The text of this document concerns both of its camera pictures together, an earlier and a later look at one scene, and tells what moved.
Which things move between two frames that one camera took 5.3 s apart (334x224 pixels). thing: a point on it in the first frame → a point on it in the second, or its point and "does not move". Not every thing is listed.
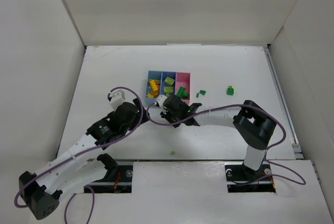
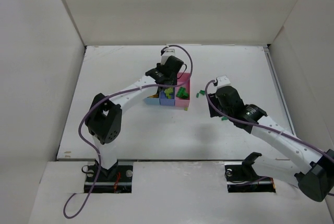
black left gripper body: [141, 109] → [170, 78]
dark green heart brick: [184, 95] does not move
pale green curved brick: [168, 89] does not move
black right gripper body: [170, 103] → [213, 105]
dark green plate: [182, 92] does not move
